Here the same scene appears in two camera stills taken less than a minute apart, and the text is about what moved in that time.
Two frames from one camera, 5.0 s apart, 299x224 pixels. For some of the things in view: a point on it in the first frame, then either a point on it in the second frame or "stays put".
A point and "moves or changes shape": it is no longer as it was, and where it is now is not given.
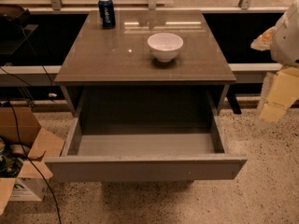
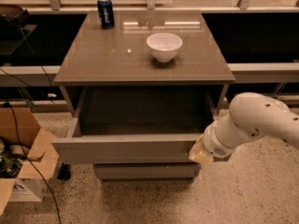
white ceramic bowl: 164,47 stays put
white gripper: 287,39 -> 212,147
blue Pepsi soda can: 106,12 stays put
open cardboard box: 24,147 stays put
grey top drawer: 143,147 moves or changes shape
